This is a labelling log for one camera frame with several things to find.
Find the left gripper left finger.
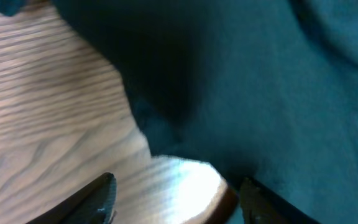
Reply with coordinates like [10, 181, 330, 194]
[28, 172, 117, 224]

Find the black t-shirt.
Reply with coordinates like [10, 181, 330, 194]
[0, 1, 358, 223]

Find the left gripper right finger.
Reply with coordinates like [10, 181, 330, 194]
[239, 178, 318, 224]

